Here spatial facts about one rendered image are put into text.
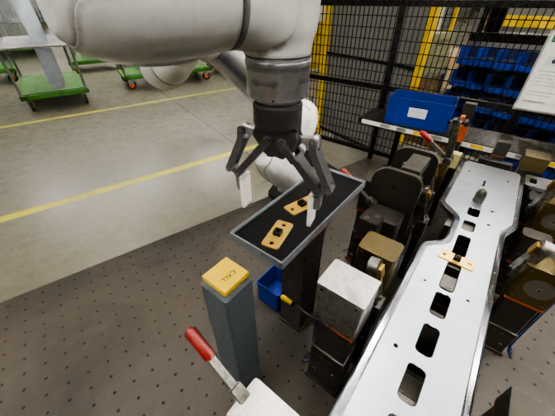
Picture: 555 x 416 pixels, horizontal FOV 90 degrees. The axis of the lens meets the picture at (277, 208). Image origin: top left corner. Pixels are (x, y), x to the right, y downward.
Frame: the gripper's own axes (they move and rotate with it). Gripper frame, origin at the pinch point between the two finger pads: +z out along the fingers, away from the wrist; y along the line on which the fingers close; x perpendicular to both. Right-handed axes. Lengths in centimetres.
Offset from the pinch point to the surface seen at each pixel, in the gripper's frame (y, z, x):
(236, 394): 5.3, 15.8, -26.2
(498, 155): 58, 21, 98
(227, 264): -5.0, 7.1, -11.1
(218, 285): -3.9, 7.1, -15.7
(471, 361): 41.2, 23.0, -1.0
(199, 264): -42, 53, 17
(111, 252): -160, 123, 43
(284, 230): 0.9, 6.7, 1.6
